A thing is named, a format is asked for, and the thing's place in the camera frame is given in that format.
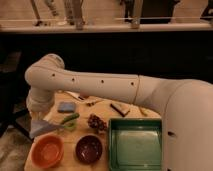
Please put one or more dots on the orange bowl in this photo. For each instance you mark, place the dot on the orange bowl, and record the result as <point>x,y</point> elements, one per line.
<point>47,151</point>

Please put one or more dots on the blue sponge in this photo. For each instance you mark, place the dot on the blue sponge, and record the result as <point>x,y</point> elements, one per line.
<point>66,107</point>

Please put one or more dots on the dark purple bowl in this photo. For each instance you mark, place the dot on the dark purple bowl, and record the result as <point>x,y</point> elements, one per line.
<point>89,149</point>

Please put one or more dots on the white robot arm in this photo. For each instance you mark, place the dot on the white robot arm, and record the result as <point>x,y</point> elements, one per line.
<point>185,106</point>

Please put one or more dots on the yellow banana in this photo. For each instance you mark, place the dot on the yellow banana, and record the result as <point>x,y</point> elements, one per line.
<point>143,111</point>

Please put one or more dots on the bunch of dark grapes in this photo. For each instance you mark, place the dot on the bunch of dark grapes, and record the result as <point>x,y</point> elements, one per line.
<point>96,123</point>

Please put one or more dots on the black chair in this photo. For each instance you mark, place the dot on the black chair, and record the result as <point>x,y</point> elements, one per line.
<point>8,95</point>

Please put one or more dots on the white handled knife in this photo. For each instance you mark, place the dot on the white handled knife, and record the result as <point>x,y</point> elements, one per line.
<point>75,95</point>

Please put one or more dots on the brown block brush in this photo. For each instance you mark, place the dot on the brown block brush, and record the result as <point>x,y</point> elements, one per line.
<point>121,109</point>

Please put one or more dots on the green plastic tray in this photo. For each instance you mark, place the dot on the green plastic tray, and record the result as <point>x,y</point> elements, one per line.
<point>135,145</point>

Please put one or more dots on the green pea pod toy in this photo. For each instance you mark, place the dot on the green pea pod toy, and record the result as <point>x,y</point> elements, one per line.
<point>69,122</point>

